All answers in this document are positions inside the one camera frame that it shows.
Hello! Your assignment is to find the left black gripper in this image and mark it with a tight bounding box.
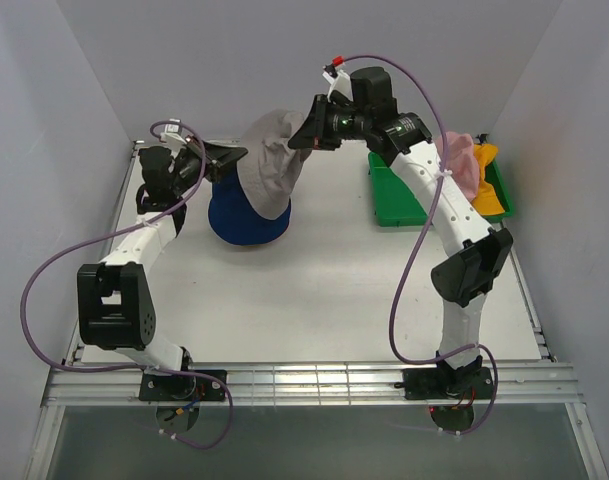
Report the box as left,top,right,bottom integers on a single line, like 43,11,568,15
169,136,248,197

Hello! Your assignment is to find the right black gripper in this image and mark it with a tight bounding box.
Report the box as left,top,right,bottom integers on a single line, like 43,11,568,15
286,95,369,152

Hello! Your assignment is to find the grey bucket hat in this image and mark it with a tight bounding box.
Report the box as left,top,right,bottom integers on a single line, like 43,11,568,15
237,109,312,220

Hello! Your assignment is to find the blue bucket hat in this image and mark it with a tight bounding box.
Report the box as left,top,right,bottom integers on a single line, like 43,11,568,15
208,175,291,246

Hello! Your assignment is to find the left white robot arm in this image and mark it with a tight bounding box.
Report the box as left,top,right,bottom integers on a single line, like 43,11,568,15
77,137,248,400

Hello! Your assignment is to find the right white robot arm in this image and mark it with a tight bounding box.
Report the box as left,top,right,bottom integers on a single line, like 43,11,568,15
288,64,513,400

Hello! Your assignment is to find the green plastic tray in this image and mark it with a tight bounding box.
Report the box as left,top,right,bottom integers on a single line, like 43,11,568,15
368,153,514,227

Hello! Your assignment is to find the pink bucket hat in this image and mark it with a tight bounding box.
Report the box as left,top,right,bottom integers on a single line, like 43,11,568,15
435,131,480,202

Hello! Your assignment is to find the yellow bucket hat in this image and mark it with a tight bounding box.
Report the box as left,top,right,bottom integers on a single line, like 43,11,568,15
472,143,505,216

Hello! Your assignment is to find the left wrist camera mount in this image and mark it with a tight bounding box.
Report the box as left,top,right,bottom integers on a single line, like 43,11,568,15
159,119,193,149

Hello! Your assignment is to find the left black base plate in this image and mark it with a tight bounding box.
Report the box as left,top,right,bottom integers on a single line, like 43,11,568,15
138,369,228,402

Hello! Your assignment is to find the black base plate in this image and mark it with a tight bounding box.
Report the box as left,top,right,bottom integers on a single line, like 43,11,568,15
393,367,495,400
138,369,228,402

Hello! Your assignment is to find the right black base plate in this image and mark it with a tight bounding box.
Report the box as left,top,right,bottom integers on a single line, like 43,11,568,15
393,367,495,400

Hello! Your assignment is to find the aluminium rail frame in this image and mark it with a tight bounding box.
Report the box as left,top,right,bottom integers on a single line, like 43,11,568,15
26,134,609,480

